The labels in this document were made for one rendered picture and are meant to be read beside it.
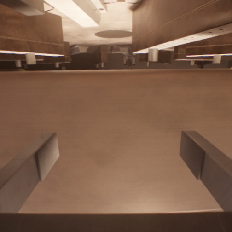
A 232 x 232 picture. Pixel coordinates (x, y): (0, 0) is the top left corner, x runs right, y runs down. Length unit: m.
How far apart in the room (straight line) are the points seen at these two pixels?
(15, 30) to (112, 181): 1.52
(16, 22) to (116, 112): 1.51
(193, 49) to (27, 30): 1.81
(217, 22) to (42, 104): 0.71
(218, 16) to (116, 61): 5.52
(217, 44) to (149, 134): 2.10
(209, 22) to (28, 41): 1.39
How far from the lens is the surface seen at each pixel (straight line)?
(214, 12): 0.84
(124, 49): 4.03
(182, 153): 0.17
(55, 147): 0.17
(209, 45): 2.33
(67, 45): 3.58
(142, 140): 0.28
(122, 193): 0.33
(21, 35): 1.69
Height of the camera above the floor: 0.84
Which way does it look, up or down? 16 degrees up
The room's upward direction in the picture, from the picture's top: 179 degrees clockwise
